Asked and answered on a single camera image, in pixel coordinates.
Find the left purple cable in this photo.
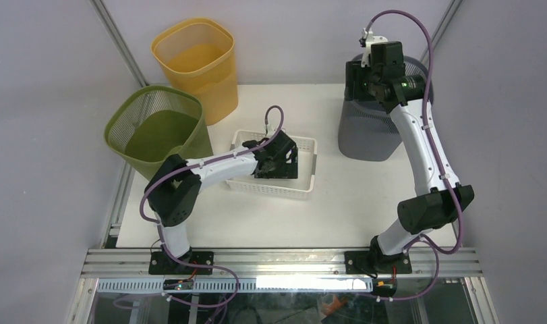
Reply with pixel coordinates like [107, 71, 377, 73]
[140, 105, 286, 308]

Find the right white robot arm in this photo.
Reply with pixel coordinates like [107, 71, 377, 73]
[345, 39, 474, 273]

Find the grey mesh waste bin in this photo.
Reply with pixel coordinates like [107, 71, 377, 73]
[338, 54, 402, 162]

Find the green mesh waste bin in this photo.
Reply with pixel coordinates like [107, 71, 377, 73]
[103, 86, 213, 180]

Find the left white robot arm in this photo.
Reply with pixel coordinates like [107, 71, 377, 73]
[140, 132, 298, 274]

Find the aluminium corner post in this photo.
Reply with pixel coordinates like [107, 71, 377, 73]
[90, 0, 149, 87]
[431, 0, 465, 51]

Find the yellow mesh waste bin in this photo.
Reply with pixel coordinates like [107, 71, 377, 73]
[150, 18, 238, 126]

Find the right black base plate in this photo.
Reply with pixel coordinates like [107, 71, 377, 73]
[343, 250, 412, 275]

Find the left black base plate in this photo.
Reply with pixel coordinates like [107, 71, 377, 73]
[148, 251, 214, 275]

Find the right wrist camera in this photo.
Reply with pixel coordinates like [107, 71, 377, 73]
[359, 28, 388, 68]

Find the white slotted cable duct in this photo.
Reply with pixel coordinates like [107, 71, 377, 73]
[97, 275, 373, 294]

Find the left aluminium corner post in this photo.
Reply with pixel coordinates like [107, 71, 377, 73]
[90, 0, 149, 87]

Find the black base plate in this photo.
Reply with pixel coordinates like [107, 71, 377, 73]
[343, 250, 412, 275]
[148, 251, 214, 275]

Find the white perforated plastic basket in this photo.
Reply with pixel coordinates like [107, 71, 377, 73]
[226, 135, 318, 199]

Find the right aluminium corner post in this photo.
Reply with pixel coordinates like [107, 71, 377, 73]
[431, 0, 465, 51]

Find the aluminium mounting rail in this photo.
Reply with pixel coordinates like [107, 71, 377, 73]
[80, 248, 484, 278]

